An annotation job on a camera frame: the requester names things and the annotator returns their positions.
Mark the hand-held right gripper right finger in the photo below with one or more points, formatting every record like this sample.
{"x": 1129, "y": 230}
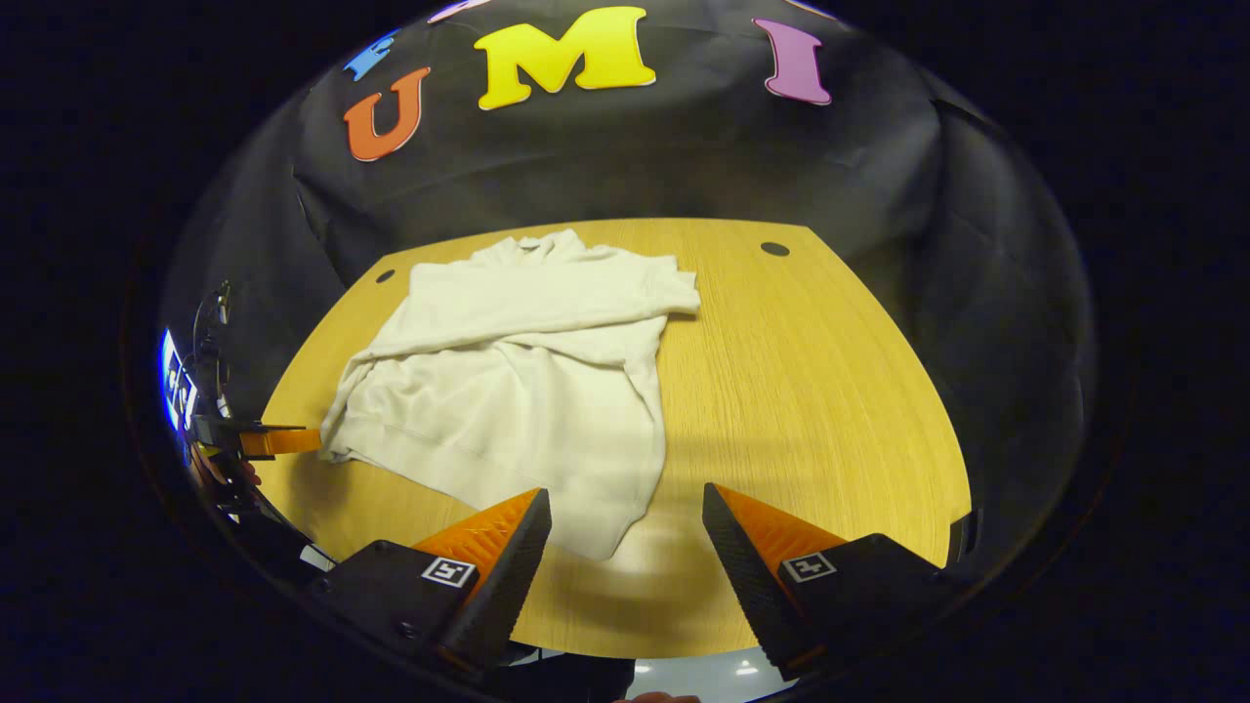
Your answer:
{"x": 747, "y": 586}

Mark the cream white garment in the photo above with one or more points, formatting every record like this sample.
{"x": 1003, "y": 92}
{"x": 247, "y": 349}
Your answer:
{"x": 508, "y": 391}

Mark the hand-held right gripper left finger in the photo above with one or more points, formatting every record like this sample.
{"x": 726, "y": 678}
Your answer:
{"x": 508, "y": 586}

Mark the black backdrop cloth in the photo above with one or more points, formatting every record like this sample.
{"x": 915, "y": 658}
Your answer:
{"x": 635, "y": 156}

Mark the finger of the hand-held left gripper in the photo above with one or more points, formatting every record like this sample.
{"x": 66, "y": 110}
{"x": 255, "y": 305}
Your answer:
{"x": 278, "y": 441}

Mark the lit computer screen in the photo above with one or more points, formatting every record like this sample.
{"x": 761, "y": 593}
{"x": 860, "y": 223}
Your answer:
{"x": 176, "y": 381}

